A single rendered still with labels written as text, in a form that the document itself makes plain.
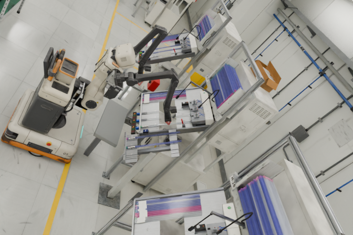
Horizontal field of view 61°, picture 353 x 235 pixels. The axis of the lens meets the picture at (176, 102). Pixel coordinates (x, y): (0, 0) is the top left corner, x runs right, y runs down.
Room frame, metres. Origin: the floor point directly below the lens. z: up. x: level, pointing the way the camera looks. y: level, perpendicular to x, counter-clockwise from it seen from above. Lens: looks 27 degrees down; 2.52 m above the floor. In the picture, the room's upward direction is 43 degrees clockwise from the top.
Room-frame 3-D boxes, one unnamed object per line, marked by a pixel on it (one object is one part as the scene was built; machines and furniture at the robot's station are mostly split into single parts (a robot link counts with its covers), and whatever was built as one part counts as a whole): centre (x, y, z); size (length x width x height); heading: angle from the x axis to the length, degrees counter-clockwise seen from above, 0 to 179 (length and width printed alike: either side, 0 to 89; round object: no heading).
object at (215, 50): (4.34, 0.28, 0.95); 1.35 x 0.82 x 1.90; 117
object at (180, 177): (3.03, -0.35, 0.31); 0.70 x 0.65 x 0.62; 27
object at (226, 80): (2.92, -0.27, 1.52); 0.51 x 0.13 x 0.27; 27
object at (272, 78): (3.15, -0.49, 1.82); 0.68 x 0.30 x 0.20; 27
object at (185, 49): (4.23, 0.46, 0.66); 1.01 x 0.73 x 1.31; 117
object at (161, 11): (7.23, 1.77, 0.95); 1.36 x 0.82 x 1.90; 117
